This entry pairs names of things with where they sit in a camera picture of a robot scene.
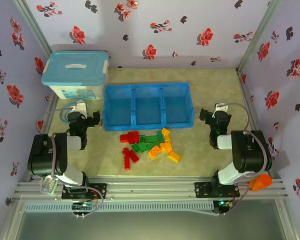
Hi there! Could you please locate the red tall lego brick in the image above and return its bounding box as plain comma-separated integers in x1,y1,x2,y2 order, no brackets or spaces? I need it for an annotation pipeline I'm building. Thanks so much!
119,133,133,145

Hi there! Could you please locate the green lego plate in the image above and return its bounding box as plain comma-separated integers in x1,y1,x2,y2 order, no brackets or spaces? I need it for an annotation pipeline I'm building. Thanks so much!
139,134,159,144

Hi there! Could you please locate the storage box with blue lid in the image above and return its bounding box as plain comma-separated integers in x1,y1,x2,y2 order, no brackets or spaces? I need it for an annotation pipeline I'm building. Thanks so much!
41,51,110,101

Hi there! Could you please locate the blue three-compartment bin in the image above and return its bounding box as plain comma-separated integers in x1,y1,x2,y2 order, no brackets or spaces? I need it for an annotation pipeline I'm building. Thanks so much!
102,82,196,132

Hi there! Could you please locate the clear plastic packet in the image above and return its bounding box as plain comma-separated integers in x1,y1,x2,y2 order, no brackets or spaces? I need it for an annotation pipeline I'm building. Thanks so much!
39,174,60,195

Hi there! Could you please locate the orange plastic object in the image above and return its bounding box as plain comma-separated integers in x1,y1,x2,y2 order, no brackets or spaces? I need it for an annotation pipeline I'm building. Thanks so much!
248,174,273,192

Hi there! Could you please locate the right circuit board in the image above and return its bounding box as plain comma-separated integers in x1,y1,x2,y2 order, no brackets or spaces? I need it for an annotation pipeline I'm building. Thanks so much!
213,199,235,216

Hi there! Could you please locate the circuit board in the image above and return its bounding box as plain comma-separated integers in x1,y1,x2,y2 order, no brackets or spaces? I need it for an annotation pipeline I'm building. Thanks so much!
213,199,235,216
71,202,97,218

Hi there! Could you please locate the left circuit board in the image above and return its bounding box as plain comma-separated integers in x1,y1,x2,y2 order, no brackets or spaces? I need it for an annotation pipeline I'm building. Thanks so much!
71,202,97,218

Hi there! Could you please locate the blue coiled cable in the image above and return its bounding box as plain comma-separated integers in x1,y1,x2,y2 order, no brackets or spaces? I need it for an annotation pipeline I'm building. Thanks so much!
59,101,77,125

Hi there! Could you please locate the grey right arm cable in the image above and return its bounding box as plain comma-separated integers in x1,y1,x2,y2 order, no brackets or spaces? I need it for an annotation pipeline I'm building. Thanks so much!
222,102,273,213

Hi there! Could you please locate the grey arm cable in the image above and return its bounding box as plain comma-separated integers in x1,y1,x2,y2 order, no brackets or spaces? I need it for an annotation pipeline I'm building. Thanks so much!
222,102,273,213
35,106,105,218

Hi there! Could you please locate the left aluminium side rail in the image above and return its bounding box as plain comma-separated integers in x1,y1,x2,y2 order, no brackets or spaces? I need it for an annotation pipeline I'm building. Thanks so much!
29,93,60,182

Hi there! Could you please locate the aluminium side rail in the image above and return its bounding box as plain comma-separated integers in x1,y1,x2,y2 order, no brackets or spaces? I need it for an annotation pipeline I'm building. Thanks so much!
236,68,276,178
29,93,60,182

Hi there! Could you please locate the right aluminium side rail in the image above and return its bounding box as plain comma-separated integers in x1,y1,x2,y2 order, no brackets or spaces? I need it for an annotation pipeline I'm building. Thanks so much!
236,68,276,178

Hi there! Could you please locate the grey left arm cable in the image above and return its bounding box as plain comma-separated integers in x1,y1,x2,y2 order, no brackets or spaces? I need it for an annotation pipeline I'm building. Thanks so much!
35,106,105,218

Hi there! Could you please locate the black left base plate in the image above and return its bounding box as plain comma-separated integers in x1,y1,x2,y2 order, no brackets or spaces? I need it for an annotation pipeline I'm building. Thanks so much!
61,182,108,200

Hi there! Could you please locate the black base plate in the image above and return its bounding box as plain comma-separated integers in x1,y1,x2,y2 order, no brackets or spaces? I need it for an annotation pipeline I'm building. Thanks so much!
194,181,241,199
61,182,108,200

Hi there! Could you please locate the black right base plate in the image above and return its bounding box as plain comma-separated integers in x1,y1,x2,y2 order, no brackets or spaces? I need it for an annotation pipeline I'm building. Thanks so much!
194,181,241,199

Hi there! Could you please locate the aluminium frame rail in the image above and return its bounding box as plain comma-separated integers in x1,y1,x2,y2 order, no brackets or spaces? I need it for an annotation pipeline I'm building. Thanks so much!
13,174,290,201

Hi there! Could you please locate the grey slotted cable duct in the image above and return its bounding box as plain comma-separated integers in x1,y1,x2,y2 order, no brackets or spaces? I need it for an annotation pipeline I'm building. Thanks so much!
23,201,215,213

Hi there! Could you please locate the right aluminium frame post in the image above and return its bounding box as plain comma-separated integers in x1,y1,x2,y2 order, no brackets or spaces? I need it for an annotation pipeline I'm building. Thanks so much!
236,0,285,73

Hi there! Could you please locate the aluminium frame post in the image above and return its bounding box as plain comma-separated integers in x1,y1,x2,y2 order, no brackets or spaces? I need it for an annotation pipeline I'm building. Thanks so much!
12,0,53,60
236,0,285,73

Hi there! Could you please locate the left aluminium frame post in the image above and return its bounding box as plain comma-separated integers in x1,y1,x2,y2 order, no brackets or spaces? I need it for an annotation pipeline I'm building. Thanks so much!
12,0,53,60

